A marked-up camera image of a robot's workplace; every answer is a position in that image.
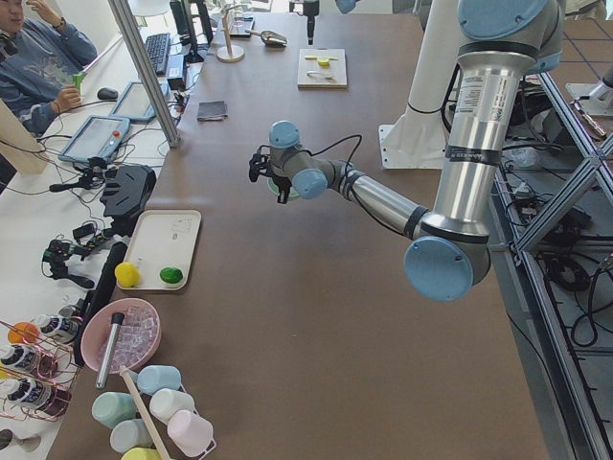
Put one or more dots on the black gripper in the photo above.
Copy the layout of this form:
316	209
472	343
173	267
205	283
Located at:
282	184

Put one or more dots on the white plastic spoon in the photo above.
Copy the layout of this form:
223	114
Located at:
321	75

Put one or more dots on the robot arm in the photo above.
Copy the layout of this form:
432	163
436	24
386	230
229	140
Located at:
310	9
501	42

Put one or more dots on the pink bowl with ice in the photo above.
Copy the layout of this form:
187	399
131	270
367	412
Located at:
138	339

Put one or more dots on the grey folded cloth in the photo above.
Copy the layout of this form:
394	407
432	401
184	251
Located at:
211	111

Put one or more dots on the bamboo cutting board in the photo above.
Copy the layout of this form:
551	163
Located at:
336	67

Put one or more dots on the wooden mug tree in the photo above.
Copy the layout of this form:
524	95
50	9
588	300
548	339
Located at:
229	53

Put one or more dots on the yellow plastic knife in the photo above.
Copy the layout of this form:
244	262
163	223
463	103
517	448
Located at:
313	57

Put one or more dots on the cream plastic tray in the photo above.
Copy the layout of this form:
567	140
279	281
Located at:
163	238

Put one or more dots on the steel scoop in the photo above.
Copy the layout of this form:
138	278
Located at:
269	38

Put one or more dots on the teach pendant far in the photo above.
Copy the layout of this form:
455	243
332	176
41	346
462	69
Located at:
133	104

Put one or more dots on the teach pendant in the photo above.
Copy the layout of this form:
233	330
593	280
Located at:
133	104
98	137

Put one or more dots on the green lime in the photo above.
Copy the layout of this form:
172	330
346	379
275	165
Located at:
171	275

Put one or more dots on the black keyboard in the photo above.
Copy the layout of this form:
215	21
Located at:
157	46

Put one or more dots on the teach pendant near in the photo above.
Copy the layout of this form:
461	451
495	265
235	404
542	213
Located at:
98	137

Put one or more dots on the computer mouse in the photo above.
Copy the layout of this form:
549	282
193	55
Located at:
107	94

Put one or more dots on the steel muddler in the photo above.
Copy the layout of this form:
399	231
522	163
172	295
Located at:
117	320

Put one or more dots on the blue plastic cup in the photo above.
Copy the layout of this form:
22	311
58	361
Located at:
153	378

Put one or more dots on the seated person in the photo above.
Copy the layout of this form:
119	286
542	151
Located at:
37	81

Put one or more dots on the white plastic cup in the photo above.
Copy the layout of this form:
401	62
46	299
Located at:
166	402

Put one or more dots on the pink plastic cup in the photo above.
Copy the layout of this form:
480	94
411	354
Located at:
193	434

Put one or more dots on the green plastic cup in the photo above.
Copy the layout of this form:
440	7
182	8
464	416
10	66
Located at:
111	408

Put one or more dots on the orange fruit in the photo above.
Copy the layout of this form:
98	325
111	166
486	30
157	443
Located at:
23	333

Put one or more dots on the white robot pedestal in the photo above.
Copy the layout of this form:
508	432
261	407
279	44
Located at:
417	140

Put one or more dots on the aluminium frame post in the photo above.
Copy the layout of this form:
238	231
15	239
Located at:
137	50

